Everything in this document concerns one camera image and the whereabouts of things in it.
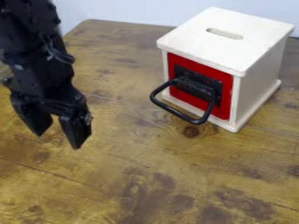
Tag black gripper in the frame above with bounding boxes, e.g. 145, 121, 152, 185
3, 55, 92, 150

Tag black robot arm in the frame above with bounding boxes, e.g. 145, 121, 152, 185
0, 0, 91, 150

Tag red drawer front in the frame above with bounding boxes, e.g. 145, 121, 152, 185
167, 52, 234, 120

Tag white wooden box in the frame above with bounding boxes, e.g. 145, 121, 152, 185
156, 7, 295, 132

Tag black cable loop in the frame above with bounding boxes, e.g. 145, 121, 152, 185
41, 36, 76, 66

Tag black metal drawer handle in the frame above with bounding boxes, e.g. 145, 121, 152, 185
149, 65, 223, 125

